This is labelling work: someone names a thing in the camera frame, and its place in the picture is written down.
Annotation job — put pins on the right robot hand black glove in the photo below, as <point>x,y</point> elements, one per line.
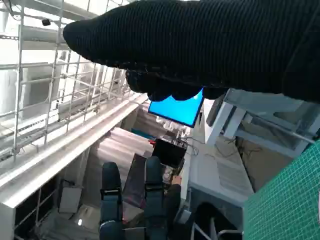
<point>187,45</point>

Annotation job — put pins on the blue monitor screen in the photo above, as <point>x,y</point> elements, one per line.
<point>180,110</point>

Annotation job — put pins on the white side table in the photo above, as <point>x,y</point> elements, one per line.
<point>232,115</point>

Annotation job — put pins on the black monitor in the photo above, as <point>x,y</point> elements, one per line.
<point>170,152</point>

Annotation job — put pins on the dark blue office chair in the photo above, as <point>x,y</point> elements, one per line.
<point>111,180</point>
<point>154,172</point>

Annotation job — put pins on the person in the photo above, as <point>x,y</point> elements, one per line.
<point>172,200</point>

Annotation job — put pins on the white metal scaffold rack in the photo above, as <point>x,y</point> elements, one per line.
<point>20,75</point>

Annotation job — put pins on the green cutting mat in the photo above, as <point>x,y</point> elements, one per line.
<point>287,200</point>

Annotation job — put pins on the small black ceiling camera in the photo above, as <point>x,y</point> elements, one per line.
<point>46,22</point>

